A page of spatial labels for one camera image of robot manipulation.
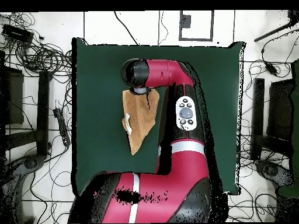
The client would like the tan terry towel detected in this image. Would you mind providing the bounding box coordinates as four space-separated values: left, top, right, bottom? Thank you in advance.
121 89 161 156

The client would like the dark green table cloth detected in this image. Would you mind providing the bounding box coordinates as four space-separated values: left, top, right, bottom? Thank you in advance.
71 37 246 198

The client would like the black power strip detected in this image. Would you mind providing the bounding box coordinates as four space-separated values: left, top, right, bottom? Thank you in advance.
53 107 71 148

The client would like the black chair base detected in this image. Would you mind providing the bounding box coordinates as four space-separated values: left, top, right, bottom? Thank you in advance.
255 159 295 188
0 153 46 223

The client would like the black power adapter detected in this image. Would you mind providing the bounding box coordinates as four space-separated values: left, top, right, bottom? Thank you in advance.
264 61 279 77

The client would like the black rod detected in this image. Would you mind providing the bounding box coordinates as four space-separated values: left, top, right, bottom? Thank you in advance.
253 10 299 43

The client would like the black box device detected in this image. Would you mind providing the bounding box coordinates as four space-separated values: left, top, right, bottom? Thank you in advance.
1 23 35 46

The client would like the black metal frame stand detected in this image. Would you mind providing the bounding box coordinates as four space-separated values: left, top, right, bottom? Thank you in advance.
250 78 295 162
0 51 54 162

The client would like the black cable tangle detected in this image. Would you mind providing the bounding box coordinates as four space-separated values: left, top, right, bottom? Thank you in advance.
0 12 73 78

